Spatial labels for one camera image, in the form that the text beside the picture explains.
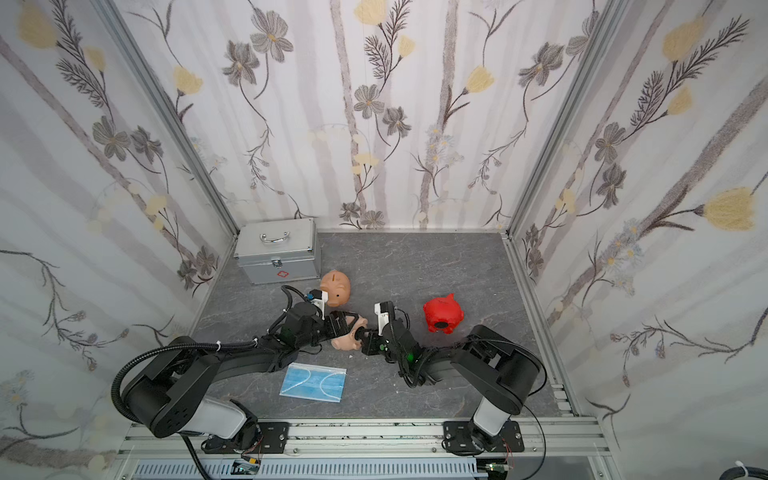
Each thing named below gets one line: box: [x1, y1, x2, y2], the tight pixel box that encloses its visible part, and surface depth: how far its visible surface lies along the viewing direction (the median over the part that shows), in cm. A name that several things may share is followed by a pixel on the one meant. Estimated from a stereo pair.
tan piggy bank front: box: [320, 270, 351, 307], surface depth 96 cm
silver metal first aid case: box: [234, 217, 321, 286], surface depth 100 cm
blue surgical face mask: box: [279, 362, 347, 403], surface depth 85 cm
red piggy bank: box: [423, 293, 465, 335], surface depth 91 cm
